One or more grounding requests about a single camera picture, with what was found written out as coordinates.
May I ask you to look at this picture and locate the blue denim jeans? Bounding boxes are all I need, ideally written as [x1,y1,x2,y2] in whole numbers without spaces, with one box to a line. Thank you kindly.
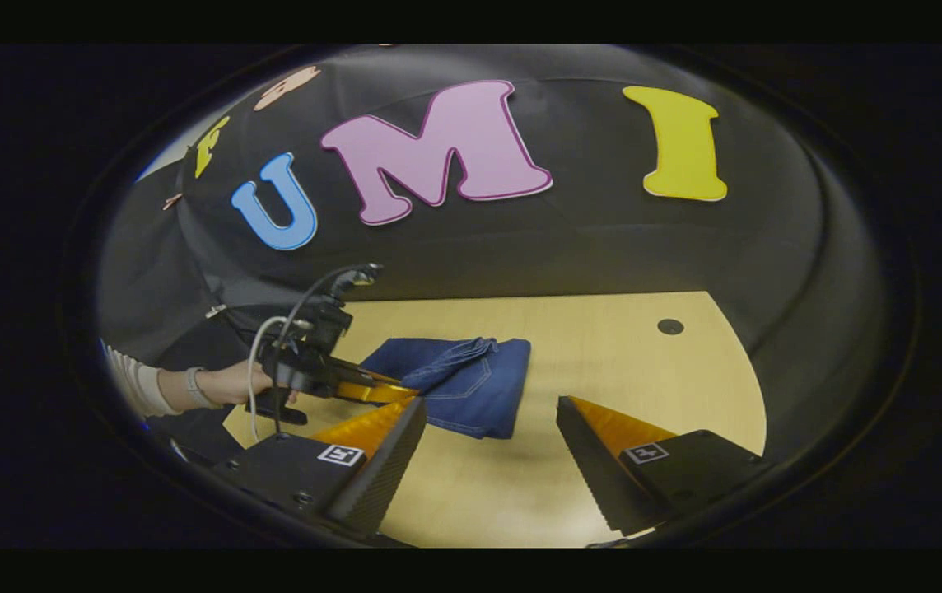
[358,336,533,440]

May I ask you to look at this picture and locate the grey wristband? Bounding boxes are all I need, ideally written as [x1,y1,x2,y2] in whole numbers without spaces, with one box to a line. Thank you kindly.
[184,366,221,410]

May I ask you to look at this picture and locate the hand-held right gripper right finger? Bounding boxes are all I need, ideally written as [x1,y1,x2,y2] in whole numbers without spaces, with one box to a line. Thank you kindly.
[556,395,772,536]

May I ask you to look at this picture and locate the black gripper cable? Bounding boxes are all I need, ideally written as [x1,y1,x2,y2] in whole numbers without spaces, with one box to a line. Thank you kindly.
[272,264,361,436]

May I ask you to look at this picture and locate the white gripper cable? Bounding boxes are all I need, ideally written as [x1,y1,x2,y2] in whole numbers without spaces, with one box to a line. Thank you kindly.
[246,315,312,442]

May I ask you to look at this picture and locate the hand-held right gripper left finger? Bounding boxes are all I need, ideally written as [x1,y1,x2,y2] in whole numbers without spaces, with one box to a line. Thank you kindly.
[212,395,428,543]

